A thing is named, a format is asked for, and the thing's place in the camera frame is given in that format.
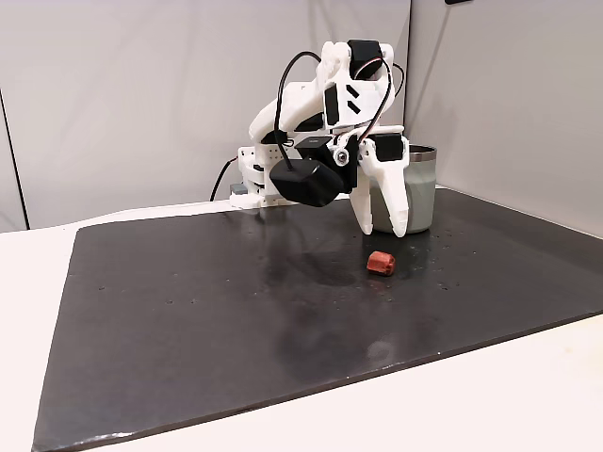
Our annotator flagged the red cube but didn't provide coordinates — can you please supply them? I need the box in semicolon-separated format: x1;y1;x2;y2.
366;250;398;278

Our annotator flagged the pale green steel-rimmed cup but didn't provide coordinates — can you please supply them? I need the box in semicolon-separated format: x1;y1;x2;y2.
368;144;437;235

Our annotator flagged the black table mat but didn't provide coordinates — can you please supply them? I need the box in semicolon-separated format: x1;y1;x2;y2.
30;186;603;452

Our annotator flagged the thin gripper servo wire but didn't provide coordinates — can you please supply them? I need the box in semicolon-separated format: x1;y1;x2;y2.
353;55;406;143

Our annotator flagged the black camera box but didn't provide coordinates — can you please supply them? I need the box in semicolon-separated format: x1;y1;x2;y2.
269;158;344;209

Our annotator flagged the black camera cable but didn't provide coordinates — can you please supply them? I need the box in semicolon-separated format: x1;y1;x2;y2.
274;50;323;171

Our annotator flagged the black power cable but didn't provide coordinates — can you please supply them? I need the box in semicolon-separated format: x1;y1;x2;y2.
209;158;237;202

